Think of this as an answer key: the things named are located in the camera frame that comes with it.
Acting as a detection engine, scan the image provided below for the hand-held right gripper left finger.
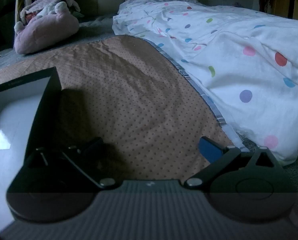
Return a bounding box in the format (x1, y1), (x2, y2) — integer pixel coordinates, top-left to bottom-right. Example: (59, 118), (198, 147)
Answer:
(26, 137), (116, 189)

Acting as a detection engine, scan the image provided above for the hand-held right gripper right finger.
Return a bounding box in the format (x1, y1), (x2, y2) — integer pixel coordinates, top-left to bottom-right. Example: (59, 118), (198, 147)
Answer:
(184, 136), (283, 189)

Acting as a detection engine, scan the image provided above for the black box with white inside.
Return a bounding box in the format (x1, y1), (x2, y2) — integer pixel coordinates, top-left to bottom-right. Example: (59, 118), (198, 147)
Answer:
(0, 66), (62, 233)

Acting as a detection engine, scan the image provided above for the orange dotted blanket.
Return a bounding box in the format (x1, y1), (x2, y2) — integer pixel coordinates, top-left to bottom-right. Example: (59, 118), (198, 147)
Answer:
(0, 35), (237, 183)

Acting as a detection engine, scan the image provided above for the white polka dot duvet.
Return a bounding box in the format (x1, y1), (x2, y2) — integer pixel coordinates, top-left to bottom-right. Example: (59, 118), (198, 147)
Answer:
(113, 0), (298, 167)

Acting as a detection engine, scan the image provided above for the grey bed sheet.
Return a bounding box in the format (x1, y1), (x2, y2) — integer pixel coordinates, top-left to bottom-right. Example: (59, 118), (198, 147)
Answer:
(0, 14), (119, 73)

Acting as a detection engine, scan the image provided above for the pink plush animal cushion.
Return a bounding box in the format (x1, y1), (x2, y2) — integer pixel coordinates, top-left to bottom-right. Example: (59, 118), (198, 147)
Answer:
(14, 1), (80, 55)

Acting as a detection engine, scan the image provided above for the red patterned pillow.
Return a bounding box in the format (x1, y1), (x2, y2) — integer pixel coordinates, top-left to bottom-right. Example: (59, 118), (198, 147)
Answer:
(24, 11), (39, 22)

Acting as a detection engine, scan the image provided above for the pale pink frilled pillow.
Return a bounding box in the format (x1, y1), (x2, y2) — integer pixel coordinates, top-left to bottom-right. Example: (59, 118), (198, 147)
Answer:
(23, 0), (83, 14)

